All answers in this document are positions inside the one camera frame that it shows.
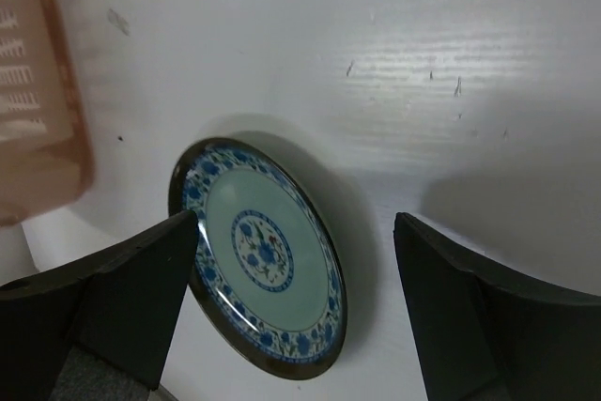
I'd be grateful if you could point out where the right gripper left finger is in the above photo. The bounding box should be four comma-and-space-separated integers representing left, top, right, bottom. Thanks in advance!
1, 211, 197, 400

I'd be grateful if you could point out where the white pink dish rack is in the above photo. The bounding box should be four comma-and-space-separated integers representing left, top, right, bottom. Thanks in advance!
1, 0, 94, 226

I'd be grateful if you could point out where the blue white patterned plate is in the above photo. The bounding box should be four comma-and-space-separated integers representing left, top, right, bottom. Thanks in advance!
168, 137, 347, 380

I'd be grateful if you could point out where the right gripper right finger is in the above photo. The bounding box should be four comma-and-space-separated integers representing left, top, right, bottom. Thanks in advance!
393, 212, 600, 400

